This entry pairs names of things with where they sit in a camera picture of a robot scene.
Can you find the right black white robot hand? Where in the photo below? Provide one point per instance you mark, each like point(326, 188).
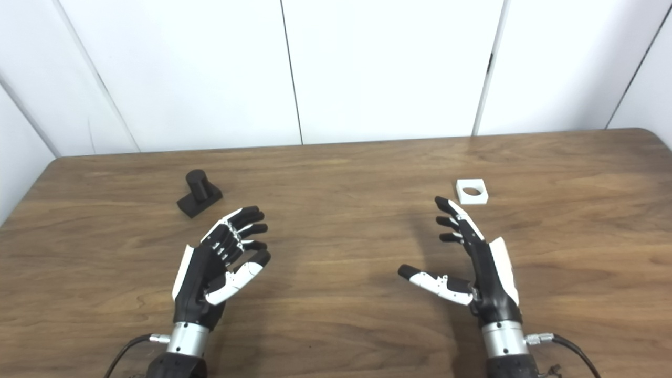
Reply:
point(491, 283)

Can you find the black peg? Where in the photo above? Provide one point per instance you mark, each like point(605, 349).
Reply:
point(198, 195)

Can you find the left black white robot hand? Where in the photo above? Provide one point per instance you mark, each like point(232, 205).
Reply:
point(197, 273)

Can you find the white square piece with hole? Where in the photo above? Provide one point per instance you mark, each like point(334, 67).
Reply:
point(463, 196)

